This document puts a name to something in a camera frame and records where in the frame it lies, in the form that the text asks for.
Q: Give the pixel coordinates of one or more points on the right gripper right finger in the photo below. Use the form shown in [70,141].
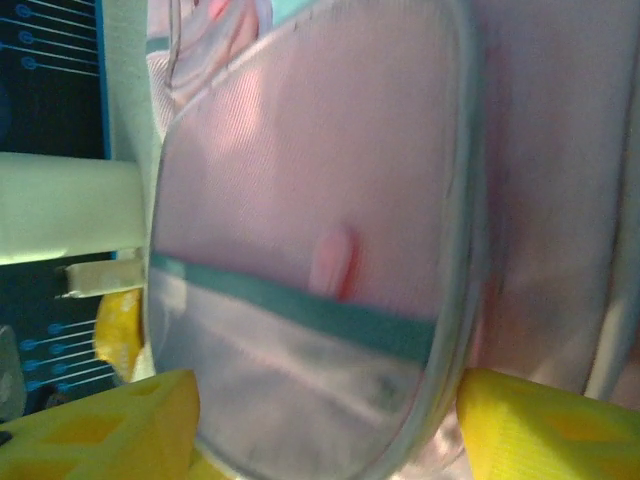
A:
[550,435]

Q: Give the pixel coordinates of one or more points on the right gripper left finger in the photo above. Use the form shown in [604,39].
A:
[100,440]

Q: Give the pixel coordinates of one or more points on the pink school backpack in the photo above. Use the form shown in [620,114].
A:
[310,150]

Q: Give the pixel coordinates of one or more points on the beige orange knife block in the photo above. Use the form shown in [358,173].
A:
[65,210]

